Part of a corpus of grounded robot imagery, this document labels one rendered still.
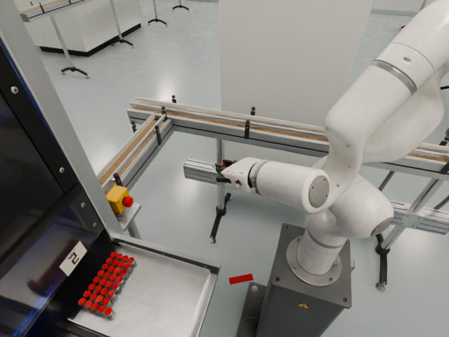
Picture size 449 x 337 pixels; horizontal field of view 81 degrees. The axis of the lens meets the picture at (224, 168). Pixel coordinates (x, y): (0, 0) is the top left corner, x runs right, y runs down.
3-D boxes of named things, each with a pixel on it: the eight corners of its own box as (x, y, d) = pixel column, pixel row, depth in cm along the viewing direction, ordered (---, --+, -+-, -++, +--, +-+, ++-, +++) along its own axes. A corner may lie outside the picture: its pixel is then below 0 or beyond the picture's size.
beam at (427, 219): (184, 178, 184) (182, 165, 176) (189, 170, 189) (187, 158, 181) (443, 235, 151) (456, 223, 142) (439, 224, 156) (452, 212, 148)
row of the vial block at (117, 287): (101, 316, 79) (95, 311, 76) (133, 262, 91) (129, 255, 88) (107, 319, 78) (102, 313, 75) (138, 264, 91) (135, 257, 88)
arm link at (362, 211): (328, 210, 87) (353, 155, 71) (373, 257, 75) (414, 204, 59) (298, 222, 84) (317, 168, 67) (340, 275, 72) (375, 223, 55)
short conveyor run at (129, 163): (105, 230, 105) (91, 205, 95) (72, 220, 109) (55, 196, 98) (176, 133, 153) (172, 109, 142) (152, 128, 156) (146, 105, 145)
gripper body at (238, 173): (251, 202, 60) (224, 190, 70) (282, 182, 65) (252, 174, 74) (243, 172, 58) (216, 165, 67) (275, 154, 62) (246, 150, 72)
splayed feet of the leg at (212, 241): (206, 244, 195) (204, 233, 185) (225, 194, 229) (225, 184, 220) (216, 247, 193) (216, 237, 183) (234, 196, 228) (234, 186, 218)
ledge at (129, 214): (94, 223, 105) (93, 220, 104) (113, 199, 114) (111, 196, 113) (125, 232, 103) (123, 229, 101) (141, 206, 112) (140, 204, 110)
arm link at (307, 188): (290, 170, 63) (265, 154, 58) (341, 180, 52) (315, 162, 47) (276, 203, 62) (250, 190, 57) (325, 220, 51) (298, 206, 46)
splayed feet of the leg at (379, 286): (373, 290, 171) (382, 281, 161) (367, 227, 205) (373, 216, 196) (387, 293, 169) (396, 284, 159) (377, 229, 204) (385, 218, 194)
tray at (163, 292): (71, 323, 78) (67, 319, 75) (121, 247, 96) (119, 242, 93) (178, 365, 70) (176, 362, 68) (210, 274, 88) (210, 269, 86)
